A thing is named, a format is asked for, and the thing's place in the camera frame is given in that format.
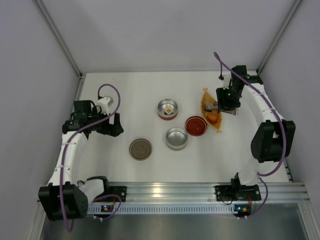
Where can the metal tongs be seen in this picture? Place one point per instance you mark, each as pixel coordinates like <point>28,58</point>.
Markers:
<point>209,107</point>

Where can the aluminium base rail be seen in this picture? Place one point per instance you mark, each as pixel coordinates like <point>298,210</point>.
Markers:
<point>206,192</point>

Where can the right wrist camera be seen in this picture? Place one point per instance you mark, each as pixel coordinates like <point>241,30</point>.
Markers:
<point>226,79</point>

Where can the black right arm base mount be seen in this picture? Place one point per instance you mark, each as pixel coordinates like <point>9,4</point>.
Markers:
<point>229,193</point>

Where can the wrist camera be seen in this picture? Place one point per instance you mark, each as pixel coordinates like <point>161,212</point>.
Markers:
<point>104,103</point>
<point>226,79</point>

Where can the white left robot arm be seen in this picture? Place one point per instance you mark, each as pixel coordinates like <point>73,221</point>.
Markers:
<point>66,197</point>

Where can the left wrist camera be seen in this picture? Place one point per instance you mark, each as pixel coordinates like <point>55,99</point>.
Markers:
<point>104,103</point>

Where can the red band metal container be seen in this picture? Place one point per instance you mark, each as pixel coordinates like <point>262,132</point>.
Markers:
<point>167,103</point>

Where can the orange fried shrimp piece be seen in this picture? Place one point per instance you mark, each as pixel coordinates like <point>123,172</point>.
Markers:
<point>212,117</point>

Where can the brown round lid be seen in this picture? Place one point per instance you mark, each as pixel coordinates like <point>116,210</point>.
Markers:
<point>140,149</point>

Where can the left aluminium frame post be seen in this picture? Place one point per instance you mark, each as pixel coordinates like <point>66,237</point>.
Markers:
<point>42,9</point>

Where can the right aluminium frame post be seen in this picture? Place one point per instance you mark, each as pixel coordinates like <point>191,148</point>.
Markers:
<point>279,34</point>

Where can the beige band metal container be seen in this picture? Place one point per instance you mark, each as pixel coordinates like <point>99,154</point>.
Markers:
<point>176,138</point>

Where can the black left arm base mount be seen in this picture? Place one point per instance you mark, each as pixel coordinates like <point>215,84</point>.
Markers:
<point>119,190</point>

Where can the slotted grey cable duct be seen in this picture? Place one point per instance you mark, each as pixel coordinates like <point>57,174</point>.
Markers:
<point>164,209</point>

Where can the woven bamboo boat tray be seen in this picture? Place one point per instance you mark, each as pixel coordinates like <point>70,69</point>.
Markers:
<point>207,97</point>

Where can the red round lid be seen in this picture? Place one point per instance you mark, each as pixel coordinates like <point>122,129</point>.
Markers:
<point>196,126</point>

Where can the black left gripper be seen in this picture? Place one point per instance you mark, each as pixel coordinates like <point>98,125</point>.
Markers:
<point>110,124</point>

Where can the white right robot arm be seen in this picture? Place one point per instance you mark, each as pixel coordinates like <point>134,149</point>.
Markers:
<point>273,139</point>

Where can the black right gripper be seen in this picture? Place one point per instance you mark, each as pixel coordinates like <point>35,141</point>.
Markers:
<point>227,106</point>

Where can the aluminium frame post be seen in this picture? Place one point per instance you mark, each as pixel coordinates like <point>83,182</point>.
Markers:
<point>42,9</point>
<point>279,34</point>

